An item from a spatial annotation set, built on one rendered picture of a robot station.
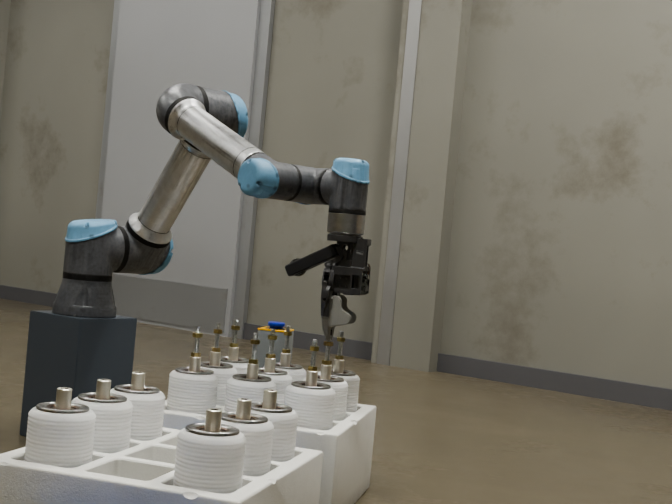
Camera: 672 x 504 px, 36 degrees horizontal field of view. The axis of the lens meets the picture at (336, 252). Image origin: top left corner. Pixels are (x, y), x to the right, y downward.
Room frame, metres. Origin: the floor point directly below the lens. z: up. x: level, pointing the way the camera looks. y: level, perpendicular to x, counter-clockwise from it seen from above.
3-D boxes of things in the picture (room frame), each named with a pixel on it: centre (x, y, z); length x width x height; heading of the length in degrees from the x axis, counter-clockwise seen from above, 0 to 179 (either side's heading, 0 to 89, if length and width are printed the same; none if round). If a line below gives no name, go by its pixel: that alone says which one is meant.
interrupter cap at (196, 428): (1.44, 0.15, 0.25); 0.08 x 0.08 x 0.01
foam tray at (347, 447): (2.10, 0.11, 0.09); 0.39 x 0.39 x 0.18; 77
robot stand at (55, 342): (2.48, 0.59, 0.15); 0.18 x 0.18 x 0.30; 55
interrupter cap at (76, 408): (1.50, 0.38, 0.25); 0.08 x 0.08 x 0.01
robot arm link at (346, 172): (2.07, -0.01, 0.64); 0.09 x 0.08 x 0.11; 45
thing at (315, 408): (1.96, 0.02, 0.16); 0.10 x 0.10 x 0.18
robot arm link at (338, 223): (2.08, -0.02, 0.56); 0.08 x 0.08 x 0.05
